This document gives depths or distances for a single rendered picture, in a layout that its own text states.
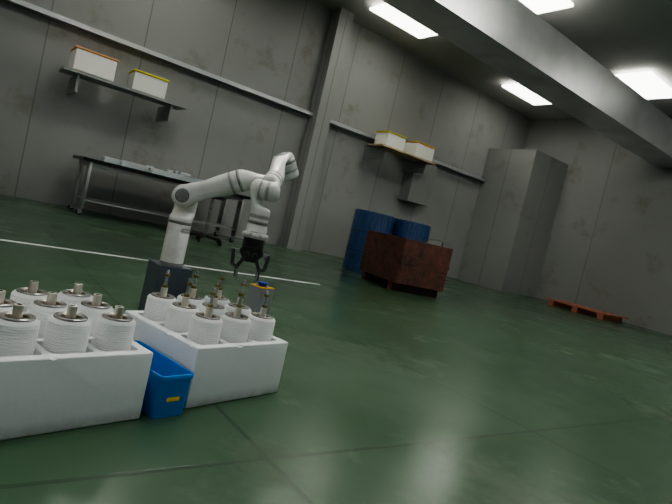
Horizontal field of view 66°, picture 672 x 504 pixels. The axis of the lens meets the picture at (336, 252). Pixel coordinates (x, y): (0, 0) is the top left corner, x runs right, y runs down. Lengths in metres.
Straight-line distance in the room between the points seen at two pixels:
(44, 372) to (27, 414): 0.10
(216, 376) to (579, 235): 11.62
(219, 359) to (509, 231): 10.83
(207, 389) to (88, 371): 0.39
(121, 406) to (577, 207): 12.11
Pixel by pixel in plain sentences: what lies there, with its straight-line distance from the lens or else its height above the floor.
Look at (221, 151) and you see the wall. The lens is 8.82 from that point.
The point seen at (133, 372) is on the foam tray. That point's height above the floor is 0.13.
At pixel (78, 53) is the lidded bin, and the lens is 7.61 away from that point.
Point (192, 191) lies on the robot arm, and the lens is 2.14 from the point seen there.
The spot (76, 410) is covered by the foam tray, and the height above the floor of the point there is 0.05.
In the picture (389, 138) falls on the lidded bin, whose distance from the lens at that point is 9.87.
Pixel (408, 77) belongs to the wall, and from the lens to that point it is 11.14.
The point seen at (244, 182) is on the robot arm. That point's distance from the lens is 2.11.
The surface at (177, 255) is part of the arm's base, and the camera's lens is 2.18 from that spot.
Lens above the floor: 0.61
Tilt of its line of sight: 3 degrees down
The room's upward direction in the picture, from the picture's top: 13 degrees clockwise
